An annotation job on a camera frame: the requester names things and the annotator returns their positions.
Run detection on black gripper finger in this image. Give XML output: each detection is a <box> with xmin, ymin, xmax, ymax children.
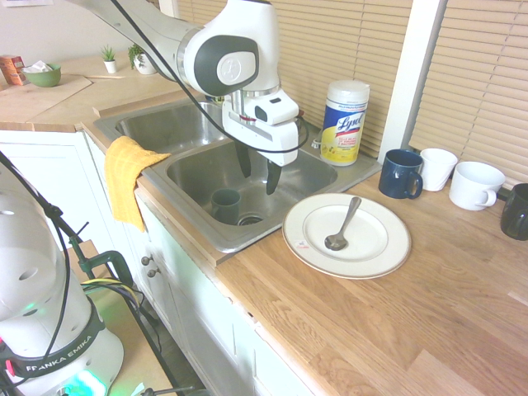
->
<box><xmin>266</xmin><ymin>157</ymin><xmax>283</xmax><ymax>196</ymax></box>
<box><xmin>235</xmin><ymin>140</ymin><xmax>252</xmax><ymax>179</ymax></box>

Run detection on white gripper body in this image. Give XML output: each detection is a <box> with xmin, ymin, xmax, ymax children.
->
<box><xmin>221</xmin><ymin>91</ymin><xmax>299</xmax><ymax>167</ymax></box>

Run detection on silver metal spoon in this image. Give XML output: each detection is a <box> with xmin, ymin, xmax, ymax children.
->
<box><xmin>323</xmin><ymin>196</ymin><xmax>363</xmax><ymax>252</ymax></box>

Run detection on stainless steel double sink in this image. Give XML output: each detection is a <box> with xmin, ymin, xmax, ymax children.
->
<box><xmin>92</xmin><ymin>98</ymin><xmax>383</xmax><ymax>254</ymax></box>

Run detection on dark green cup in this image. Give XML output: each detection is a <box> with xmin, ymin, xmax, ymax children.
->
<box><xmin>210</xmin><ymin>188</ymin><xmax>242</xmax><ymax>225</ymax></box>

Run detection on Lysol wipes canister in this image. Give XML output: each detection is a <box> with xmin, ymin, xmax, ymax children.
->
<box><xmin>319</xmin><ymin>80</ymin><xmax>371</xmax><ymax>167</ymax></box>

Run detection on cream plate with gold rim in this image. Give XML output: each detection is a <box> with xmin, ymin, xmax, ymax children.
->
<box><xmin>281</xmin><ymin>192</ymin><xmax>413</xmax><ymax>281</ymax></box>

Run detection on beige window blind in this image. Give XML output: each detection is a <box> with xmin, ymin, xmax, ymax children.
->
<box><xmin>408</xmin><ymin>0</ymin><xmax>528</xmax><ymax>191</ymax></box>
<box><xmin>176</xmin><ymin>0</ymin><xmax>414</xmax><ymax>159</ymax></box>

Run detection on yellow dish cloth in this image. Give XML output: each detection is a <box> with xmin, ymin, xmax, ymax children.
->
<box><xmin>103</xmin><ymin>136</ymin><xmax>172</xmax><ymax>233</ymax></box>

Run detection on navy blue mug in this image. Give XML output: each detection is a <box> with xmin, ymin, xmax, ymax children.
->
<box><xmin>378</xmin><ymin>148</ymin><xmax>425</xmax><ymax>200</ymax></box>

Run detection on trailing plant in white pot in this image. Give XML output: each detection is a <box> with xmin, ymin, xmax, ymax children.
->
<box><xmin>126</xmin><ymin>43</ymin><xmax>158</xmax><ymax>76</ymax></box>

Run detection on green clamp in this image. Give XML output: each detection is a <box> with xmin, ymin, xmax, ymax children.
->
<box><xmin>78</xmin><ymin>249</ymin><xmax>134</xmax><ymax>290</ymax></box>

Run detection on small plant in white pot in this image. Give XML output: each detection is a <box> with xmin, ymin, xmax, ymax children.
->
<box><xmin>100</xmin><ymin>44</ymin><xmax>118</xmax><ymax>74</ymax></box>

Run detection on wide white mug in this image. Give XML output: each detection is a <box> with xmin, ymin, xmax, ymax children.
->
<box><xmin>448</xmin><ymin>161</ymin><xmax>507</xmax><ymax>212</ymax></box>

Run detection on green bowl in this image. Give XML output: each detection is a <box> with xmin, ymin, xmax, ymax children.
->
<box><xmin>22</xmin><ymin>63</ymin><xmax>63</xmax><ymax>88</ymax></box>

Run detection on white crumpled paper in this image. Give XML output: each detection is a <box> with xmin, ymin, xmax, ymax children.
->
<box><xmin>21</xmin><ymin>59</ymin><xmax>54</xmax><ymax>74</ymax></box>

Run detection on dark green mug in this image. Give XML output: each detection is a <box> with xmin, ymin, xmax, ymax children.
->
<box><xmin>500</xmin><ymin>182</ymin><xmax>528</xmax><ymax>241</ymax></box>

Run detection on orange cardboard box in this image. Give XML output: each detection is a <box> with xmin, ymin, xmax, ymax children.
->
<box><xmin>0</xmin><ymin>54</ymin><xmax>28</xmax><ymax>87</ymax></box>

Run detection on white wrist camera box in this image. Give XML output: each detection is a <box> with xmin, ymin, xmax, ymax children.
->
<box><xmin>244</xmin><ymin>88</ymin><xmax>299</xmax><ymax>125</ymax></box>

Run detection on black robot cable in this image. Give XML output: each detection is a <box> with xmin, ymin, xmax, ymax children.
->
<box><xmin>107</xmin><ymin>0</ymin><xmax>310</xmax><ymax>153</ymax></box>

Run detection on white handleless cup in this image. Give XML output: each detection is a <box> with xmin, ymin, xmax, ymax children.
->
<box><xmin>419</xmin><ymin>148</ymin><xmax>459</xmax><ymax>192</ymax></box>

